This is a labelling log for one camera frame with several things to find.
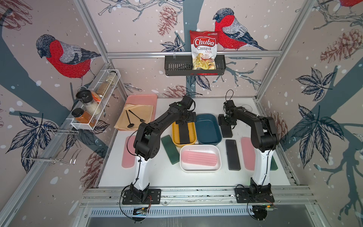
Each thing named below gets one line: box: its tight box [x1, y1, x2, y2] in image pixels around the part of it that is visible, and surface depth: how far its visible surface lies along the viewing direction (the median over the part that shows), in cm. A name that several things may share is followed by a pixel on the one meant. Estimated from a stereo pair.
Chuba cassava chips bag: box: [190, 30, 219, 70], surface depth 85 cm
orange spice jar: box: [71, 107, 97, 127], surface depth 63 cm
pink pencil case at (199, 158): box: [181, 150, 217, 166], surface depth 88 cm
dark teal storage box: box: [195, 113, 223, 146], surface depth 100 cm
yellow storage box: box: [172, 121, 198, 148], surface depth 99 cm
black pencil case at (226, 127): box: [217, 113, 233, 139], surface depth 99 cm
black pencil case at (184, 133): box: [178, 122, 191, 144], surface depth 98 cm
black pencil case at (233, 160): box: [225, 139, 242, 171], surface depth 89 cm
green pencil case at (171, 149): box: [160, 134, 180, 166], surface depth 90 cm
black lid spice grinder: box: [75, 89, 103, 116], surface depth 67 cm
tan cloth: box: [113, 103, 155, 130], surface depth 113 cm
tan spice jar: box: [96, 70, 118, 99], surface depth 81 cm
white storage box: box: [179, 144, 222, 173], surface depth 86 cm
